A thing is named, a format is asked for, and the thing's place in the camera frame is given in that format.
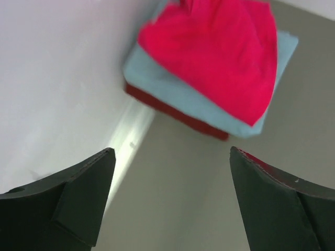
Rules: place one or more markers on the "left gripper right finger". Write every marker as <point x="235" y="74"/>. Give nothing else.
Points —
<point x="279" y="210"/>

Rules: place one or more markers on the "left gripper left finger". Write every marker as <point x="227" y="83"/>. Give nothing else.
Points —
<point x="63" y="211"/>

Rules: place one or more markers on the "folded dark red t shirt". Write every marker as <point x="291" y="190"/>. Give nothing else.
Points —
<point x="160" y="106"/>

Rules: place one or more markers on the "folded light blue t shirt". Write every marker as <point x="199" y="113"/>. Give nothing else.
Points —
<point x="143" y="73"/>

